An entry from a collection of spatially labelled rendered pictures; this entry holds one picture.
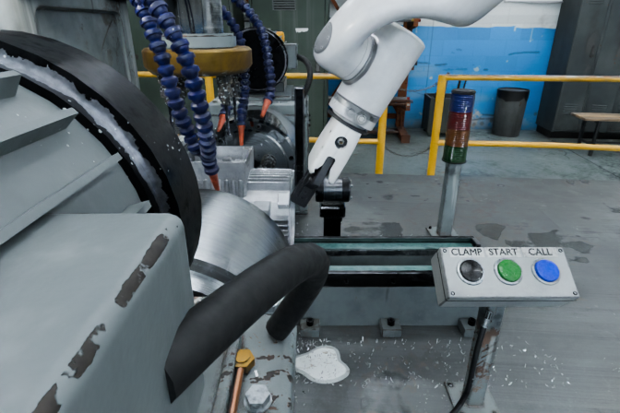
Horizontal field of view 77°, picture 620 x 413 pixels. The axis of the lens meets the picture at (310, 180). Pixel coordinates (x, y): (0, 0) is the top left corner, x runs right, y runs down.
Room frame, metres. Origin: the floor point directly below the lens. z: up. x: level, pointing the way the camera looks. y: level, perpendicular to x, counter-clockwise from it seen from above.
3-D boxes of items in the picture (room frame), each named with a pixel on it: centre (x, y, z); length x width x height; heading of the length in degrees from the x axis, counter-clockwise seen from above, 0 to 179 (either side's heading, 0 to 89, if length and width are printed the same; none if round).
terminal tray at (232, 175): (0.70, 0.17, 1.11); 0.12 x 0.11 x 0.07; 89
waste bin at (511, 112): (5.17, -2.65, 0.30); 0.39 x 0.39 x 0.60
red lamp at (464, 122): (1.00, -0.39, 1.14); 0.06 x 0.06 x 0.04
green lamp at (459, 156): (1.00, -0.39, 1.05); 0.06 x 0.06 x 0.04
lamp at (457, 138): (1.00, -0.39, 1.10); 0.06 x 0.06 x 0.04
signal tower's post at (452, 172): (1.00, -0.39, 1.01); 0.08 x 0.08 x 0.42; 0
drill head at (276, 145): (1.03, 0.15, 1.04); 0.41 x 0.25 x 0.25; 0
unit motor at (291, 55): (1.34, 0.12, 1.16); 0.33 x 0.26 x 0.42; 0
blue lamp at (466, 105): (1.00, -0.39, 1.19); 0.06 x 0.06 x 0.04
